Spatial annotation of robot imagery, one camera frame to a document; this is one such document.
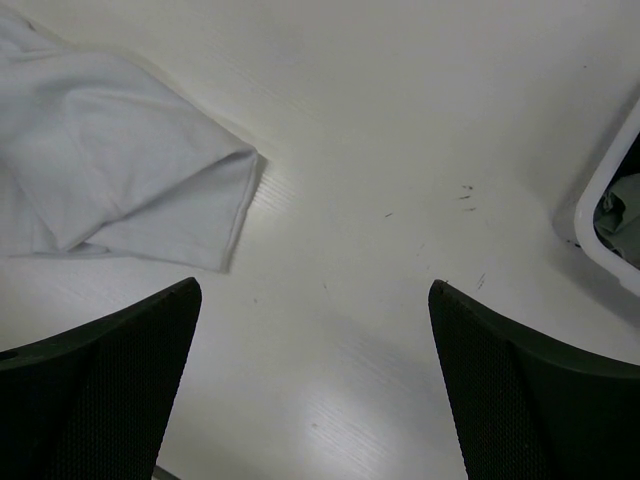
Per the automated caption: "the white skirt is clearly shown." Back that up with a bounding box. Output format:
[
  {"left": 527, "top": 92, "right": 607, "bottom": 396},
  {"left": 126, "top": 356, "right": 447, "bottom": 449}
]
[{"left": 1, "top": 10, "right": 259, "bottom": 272}]

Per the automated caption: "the grey skirt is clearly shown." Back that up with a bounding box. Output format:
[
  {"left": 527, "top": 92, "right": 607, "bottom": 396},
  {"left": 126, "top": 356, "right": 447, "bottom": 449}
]
[{"left": 594, "top": 174, "right": 640, "bottom": 269}]

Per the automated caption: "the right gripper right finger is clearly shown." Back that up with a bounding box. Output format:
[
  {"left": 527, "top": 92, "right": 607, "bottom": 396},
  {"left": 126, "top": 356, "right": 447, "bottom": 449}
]
[{"left": 428, "top": 280, "right": 639, "bottom": 479}]

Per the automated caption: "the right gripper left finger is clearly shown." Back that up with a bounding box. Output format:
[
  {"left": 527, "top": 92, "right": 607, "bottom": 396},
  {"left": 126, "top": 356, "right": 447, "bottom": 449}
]
[{"left": 1, "top": 278, "right": 202, "bottom": 479}]

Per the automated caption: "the white laundry basket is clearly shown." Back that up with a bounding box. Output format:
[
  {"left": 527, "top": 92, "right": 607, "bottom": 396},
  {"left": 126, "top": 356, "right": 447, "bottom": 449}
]
[{"left": 573, "top": 105, "right": 639, "bottom": 295}]

